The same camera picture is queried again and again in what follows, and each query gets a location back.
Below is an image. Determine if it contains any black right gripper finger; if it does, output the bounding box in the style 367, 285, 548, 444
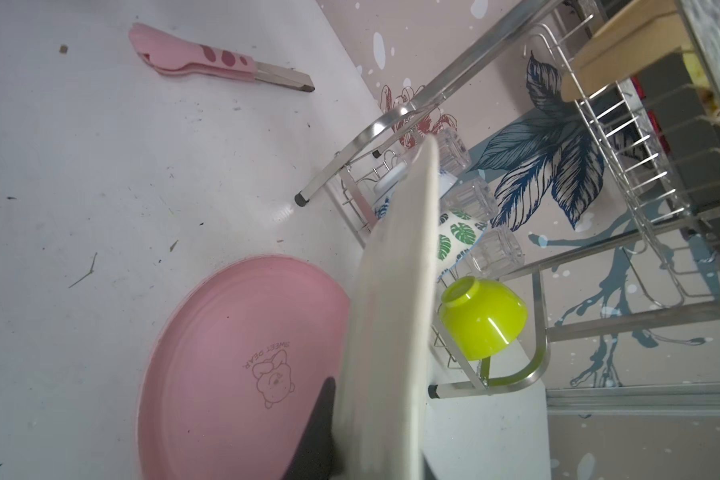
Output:
282, 377, 336, 480

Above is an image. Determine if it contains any white floral ceramic plate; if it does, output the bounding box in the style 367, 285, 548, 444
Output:
332, 136, 440, 479

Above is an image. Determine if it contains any pink bear plate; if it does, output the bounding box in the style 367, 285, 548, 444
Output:
137, 255, 350, 479

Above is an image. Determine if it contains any yellow cream plate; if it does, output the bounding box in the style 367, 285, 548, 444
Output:
561, 1, 690, 102

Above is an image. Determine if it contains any chrome two-tier dish rack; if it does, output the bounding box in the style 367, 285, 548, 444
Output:
319, 1, 720, 389

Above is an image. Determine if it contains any lime green bowl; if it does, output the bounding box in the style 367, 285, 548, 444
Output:
438, 276, 528, 361

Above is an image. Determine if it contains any green leaf pattern bowl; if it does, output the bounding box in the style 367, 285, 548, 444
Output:
436, 210, 488, 280

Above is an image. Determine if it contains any clear drinking glass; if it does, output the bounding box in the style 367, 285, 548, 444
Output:
435, 128, 524, 280

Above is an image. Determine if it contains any blue floral white bowl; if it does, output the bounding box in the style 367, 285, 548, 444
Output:
373, 162, 457, 219

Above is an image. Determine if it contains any pink spotted handle knife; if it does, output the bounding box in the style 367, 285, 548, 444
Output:
128, 23, 315, 93

